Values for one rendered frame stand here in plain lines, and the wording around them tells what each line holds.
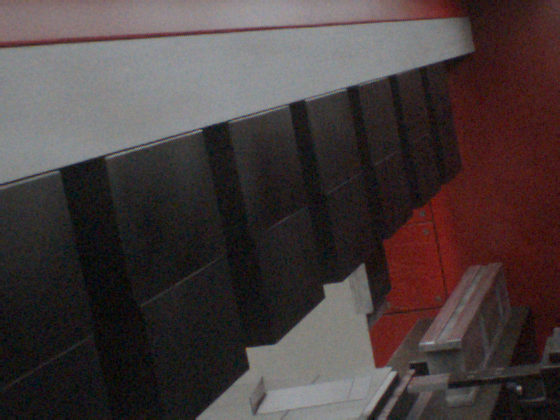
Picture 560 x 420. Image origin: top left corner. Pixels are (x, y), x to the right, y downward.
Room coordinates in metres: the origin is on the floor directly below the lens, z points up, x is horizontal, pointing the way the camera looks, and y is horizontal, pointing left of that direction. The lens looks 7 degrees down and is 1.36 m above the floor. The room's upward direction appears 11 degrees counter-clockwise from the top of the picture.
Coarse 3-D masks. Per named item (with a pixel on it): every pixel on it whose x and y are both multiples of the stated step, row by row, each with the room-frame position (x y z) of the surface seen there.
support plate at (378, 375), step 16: (384, 368) 1.34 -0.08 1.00; (240, 384) 1.40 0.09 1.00; (272, 384) 1.37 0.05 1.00; (288, 384) 1.36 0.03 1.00; (304, 384) 1.34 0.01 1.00; (224, 400) 1.34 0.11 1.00; (240, 400) 1.33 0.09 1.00; (368, 400) 1.23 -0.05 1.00; (208, 416) 1.29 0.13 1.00; (224, 416) 1.27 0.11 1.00; (240, 416) 1.26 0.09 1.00; (256, 416) 1.25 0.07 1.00; (272, 416) 1.24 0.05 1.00; (288, 416) 1.23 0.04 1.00; (304, 416) 1.21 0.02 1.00; (320, 416) 1.20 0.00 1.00; (336, 416) 1.19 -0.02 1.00; (352, 416) 1.18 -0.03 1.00
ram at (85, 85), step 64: (0, 0) 0.55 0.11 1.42; (64, 0) 0.62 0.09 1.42; (128, 0) 0.69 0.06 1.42; (192, 0) 0.79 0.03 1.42; (256, 0) 0.92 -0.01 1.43; (320, 0) 1.11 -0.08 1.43; (384, 0) 1.39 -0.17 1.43; (448, 0) 1.85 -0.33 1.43; (0, 64) 0.54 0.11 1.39; (64, 64) 0.60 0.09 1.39; (128, 64) 0.68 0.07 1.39; (192, 64) 0.77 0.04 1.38; (256, 64) 0.89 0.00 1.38; (320, 64) 1.07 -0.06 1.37; (384, 64) 1.32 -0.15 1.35; (0, 128) 0.53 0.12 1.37; (64, 128) 0.59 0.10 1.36; (128, 128) 0.66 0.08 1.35; (192, 128) 0.75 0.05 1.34
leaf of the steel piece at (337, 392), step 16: (256, 384) 1.30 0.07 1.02; (320, 384) 1.32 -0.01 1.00; (336, 384) 1.31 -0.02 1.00; (352, 384) 1.30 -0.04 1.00; (256, 400) 1.28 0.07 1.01; (272, 400) 1.29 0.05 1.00; (288, 400) 1.28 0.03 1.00; (304, 400) 1.27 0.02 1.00; (320, 400) 1.26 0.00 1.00; (336, 400) 1.24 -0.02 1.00
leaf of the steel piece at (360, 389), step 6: (354, 378) 1.32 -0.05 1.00; (360, 378) 1.31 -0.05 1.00; (366, 378) 1.31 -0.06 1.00; (354, 384) 1.29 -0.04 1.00; (360, 384) 1.29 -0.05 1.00; (366, 384) 1.28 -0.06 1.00; (354, 390) 1.27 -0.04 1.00; (360, 390) 1.26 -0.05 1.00; (366, 390) 1.26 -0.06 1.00; (354, 396) 1.24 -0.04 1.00; (360, 396) 1.24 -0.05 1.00; (366, 396) 1.24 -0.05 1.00
